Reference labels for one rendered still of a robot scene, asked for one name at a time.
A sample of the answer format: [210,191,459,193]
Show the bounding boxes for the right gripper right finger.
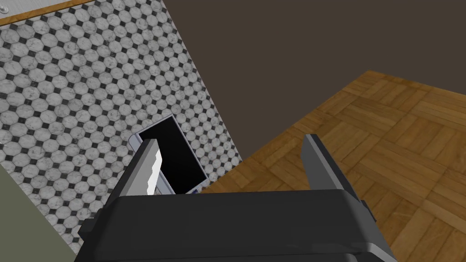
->
[300,134,361,202]

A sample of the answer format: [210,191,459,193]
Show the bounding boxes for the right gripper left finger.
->
[112,138,162,197]

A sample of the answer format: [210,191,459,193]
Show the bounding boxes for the black and silver appliance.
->
[128,115,210,195]

